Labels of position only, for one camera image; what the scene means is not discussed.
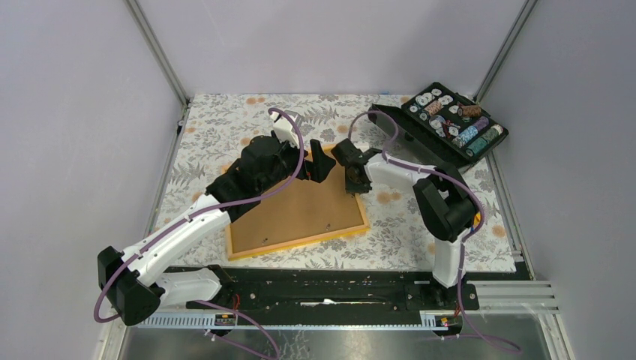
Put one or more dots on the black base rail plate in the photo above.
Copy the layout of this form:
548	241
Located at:
310	297

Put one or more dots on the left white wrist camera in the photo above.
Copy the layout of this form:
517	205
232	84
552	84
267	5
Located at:
283	130

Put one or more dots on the brown poker chip stack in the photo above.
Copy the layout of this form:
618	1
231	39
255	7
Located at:
469	111

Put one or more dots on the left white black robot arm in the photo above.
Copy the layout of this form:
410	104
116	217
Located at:
131	287

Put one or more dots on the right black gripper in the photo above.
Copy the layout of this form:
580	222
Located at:
350	188

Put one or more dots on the floral patterned table mat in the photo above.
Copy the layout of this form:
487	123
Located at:
219	126

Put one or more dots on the black poker chip case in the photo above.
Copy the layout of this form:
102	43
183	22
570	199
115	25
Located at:
430	128

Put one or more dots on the purple poker chip stack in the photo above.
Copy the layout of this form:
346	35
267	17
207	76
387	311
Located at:
480	124

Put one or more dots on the orange picture frame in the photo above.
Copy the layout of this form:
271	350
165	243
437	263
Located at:
298	243

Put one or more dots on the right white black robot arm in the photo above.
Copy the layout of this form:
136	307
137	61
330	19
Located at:
443	199

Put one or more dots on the blue yellow toy car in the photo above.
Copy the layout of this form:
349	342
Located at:
476	222

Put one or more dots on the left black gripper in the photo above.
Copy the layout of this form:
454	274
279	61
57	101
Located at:
322	163

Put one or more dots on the teal poker chip stack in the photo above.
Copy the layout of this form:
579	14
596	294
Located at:
484	140

